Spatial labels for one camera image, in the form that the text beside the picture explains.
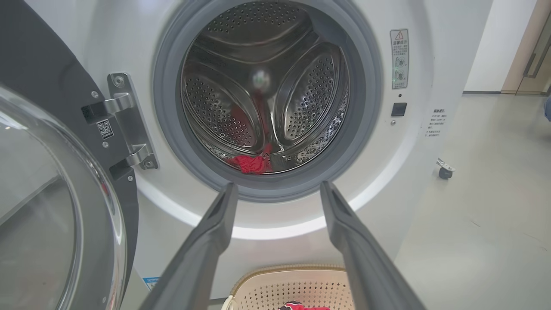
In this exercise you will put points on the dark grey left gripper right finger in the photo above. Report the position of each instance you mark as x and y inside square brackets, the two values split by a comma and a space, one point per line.
[366, 267]

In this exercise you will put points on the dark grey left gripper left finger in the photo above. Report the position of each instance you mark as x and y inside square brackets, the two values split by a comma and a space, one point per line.
[202, 258]

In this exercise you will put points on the red white patterned garment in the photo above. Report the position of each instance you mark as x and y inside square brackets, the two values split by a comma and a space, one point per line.
[303, 306]

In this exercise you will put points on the plain red garment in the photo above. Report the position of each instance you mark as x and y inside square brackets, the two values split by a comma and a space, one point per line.
[252, 164]

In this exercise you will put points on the black round glass washer door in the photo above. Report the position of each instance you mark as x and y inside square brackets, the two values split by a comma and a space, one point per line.
[51, 193]

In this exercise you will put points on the cream perforated basket brown rim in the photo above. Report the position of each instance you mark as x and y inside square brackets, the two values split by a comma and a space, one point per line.
[297, 284]

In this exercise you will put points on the white front-load washing machine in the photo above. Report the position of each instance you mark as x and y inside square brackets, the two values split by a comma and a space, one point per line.
[409, 172]

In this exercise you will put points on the silver door hinge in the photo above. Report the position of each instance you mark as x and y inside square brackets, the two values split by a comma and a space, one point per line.
[129, 116]

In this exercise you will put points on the blue energy label sticker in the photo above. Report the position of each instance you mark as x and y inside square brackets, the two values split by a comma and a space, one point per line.
[150, 283]

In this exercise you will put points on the metal leg with caster wheel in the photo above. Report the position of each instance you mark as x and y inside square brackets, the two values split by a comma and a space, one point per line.
[445, 171]

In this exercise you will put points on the QR code sticker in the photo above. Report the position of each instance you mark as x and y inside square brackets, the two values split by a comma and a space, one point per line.
[105, 129]

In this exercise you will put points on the warning sticker with symbols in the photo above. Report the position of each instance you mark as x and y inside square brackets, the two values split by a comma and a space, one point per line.
[399, 58]

